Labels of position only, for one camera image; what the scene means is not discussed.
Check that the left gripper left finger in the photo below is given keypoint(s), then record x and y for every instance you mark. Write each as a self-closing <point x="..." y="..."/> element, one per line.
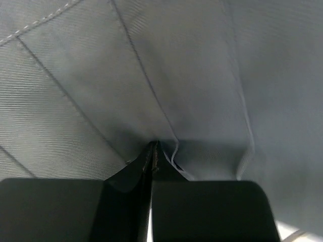
<point x="115" y="209"/>

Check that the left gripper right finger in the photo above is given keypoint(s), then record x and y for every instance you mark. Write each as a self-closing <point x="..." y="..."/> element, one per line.
<point x="195" y="196"/>

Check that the grey pleated skirt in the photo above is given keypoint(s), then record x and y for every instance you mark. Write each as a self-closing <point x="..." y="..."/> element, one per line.
<point x="232" y="89"/>

